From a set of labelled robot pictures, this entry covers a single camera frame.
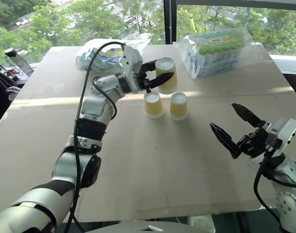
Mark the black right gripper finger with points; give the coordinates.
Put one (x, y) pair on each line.
(248, 115)
(225, 139)

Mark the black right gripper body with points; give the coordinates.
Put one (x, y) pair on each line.
(254, 143)

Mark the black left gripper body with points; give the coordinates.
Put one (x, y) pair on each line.
(143, 78)

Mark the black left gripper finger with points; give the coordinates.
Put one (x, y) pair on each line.
(161, 79)
(150, 66)

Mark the yellow white paper cup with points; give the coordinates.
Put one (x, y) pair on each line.
(168, 85)
(153, 106)
(178, 108)

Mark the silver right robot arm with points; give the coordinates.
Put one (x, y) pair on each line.
(288, 201)

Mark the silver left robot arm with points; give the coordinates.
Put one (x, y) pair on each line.
(65, 165)

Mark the clear bag around bottle pack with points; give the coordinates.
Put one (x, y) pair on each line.
(186, 55)

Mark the clear bag with blue contents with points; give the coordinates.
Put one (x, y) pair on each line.
(106, 57)

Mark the pack of green-capped bottles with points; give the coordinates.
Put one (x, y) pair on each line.
(218, 48)

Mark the white round object under table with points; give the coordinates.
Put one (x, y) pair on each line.
(201, 224)

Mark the silver robot torso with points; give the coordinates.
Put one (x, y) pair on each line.
(143, 228)

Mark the grey water bottle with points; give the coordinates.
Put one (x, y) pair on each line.
(19, 61)

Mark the dark backpack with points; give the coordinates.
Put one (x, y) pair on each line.
(0, 97)

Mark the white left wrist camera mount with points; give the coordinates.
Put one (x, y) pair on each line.
(132, 60)

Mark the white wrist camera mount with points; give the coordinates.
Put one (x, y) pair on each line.
(132, 60)
(283, 131)

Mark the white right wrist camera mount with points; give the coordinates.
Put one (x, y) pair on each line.
(283, 131)

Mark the black window frame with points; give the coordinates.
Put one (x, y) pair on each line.
(169, 21)

